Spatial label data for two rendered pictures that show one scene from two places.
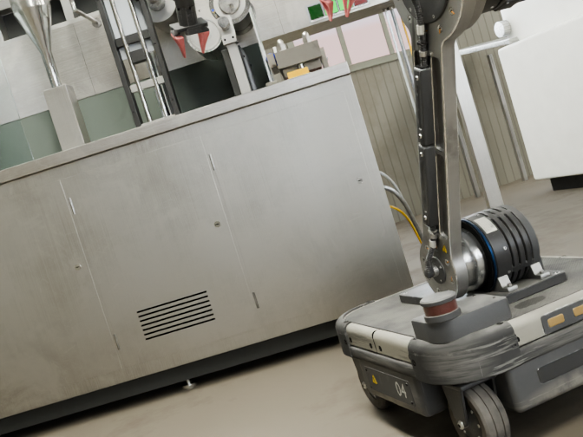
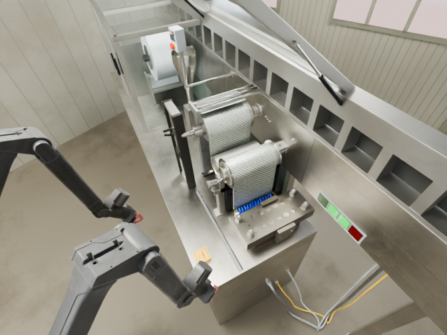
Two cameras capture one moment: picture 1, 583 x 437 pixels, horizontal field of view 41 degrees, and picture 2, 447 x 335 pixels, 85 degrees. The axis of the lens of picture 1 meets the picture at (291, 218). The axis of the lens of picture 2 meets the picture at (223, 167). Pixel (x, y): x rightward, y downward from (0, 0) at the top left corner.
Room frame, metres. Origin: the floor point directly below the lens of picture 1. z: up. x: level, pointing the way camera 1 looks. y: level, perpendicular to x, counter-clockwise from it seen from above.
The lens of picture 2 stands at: (2.47, -0.66, 2.09)
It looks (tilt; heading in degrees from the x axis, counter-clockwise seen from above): 47 degrees down; 62
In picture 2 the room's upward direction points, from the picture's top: 3 degrees counter-clockwise
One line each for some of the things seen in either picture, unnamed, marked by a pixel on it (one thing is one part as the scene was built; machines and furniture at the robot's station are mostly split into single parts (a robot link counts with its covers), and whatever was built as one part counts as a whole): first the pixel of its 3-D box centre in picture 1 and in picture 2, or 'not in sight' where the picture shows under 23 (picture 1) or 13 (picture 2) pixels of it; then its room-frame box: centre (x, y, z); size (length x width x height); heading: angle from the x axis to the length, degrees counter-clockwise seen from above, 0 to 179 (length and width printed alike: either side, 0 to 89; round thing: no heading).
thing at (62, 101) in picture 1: (56, 84); (191, 104); (2.99, 0.70, 1.19); 0.14 x 0.14 x 0.57
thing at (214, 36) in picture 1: (209, 39); (237, 159); (2.97, 0.09, 1.18); 0.26 x 0.12 x 0.12; 177
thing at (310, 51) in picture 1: (299, 61); (272, 217); (2.99, -0.21, 1.00); 0.40 x 0.16 x 0.06; 177
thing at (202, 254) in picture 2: (298, 74); (201, 256); (2.59, -0.16, 0.91); 0.07 x 0.07 x 0.02; 87
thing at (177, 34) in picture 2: not in sight; (176, 39); (2.90, 0.53, 1.66); 0.07 x 0.07 x 0.10; 3
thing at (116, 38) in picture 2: not in sight; (146, 52); (2.97, 1.53, 1.25); 1.19 x 0.57 x 0.70; 87
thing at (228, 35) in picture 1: (235, 58); (217, 196); (2.80, 0.02, 1.05); 0.06 x 0.05 x 0.31; 177
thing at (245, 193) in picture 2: (259, 40); (253, 190); (2.95, -0.08, 1.11); 0.23 x 0.01 x 0.18; 177
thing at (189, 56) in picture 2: (29, 3); (183, 56); (2.99, 0.70, 1.50); 0.14 x 0.14 x 0.06
